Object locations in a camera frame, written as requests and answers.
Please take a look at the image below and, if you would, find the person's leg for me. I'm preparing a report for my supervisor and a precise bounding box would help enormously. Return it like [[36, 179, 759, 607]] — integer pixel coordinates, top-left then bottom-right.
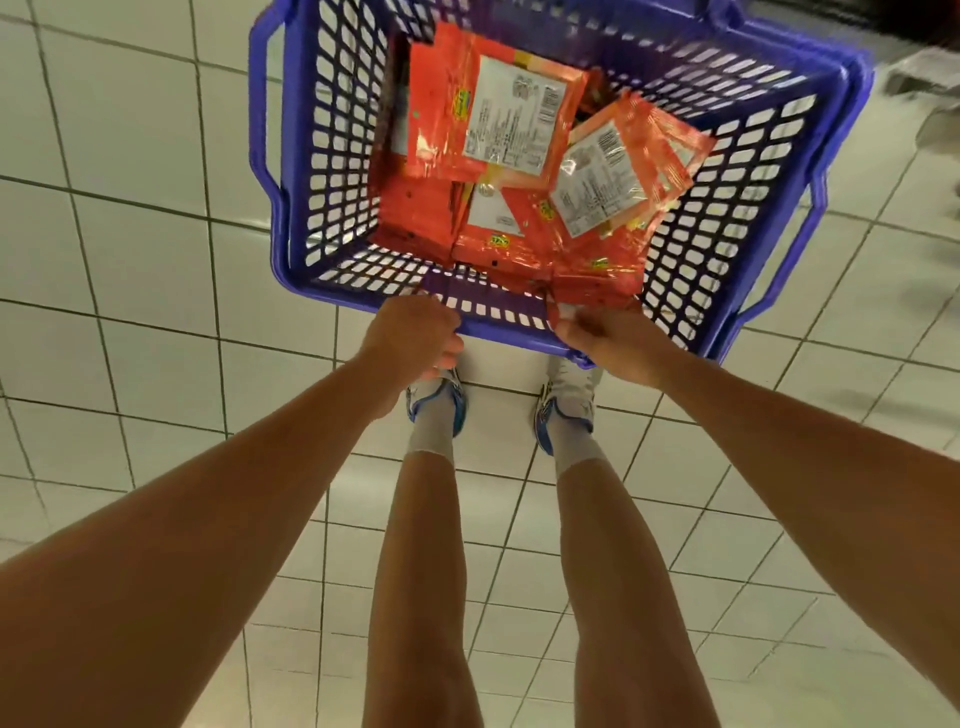
[[363, 427, 485, 728], [552, 442, 722, 728]]

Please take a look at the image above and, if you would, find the person's left forearm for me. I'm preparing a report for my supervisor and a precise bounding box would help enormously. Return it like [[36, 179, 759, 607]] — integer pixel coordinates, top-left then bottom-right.
[[0, 360, 407, 728]]

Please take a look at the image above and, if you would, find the person's right leg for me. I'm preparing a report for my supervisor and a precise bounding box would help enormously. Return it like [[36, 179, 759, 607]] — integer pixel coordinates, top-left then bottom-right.
[[552, 442, 722, 728]]

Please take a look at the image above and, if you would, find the blue plastic basket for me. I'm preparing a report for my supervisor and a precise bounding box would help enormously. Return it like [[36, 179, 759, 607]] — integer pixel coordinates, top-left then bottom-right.
[[247, 0, 876, 365]]

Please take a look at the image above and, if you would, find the grey right shoe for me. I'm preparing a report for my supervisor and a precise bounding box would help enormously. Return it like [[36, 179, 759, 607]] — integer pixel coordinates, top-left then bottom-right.
[[532, 357, 606, 456]]

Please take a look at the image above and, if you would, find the person's right forearm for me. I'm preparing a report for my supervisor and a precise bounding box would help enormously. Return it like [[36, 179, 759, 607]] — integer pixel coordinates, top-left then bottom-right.
[[645, 352, 960, 707]]

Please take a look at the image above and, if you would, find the person's left hand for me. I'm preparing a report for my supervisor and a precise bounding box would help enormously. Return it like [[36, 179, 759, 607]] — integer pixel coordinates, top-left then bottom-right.
[[357, 292, 467, 419]]

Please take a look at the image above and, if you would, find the person's left leg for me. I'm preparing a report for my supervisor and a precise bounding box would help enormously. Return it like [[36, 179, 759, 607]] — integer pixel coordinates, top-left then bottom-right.
[[363, 427, 485, 728]]

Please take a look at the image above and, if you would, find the person's right hand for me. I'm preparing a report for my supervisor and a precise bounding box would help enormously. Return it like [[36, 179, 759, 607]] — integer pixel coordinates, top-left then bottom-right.
[[547, 300, 684, 392]]

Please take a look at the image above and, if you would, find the grey left shoe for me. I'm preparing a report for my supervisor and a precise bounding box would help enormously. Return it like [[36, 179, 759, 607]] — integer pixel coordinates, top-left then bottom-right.
[[405, 367, 470, 440]]

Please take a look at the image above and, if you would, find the grey shoe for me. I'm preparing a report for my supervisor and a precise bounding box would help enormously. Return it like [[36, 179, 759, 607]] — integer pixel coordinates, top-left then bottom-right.
[[532, 357, 606, 456], [405, 367, 470, 440]]

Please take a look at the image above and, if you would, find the pile of red seasoning packets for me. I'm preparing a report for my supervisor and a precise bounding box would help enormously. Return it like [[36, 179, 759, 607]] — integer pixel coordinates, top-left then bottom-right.
[[367, 22, 719, 309]]

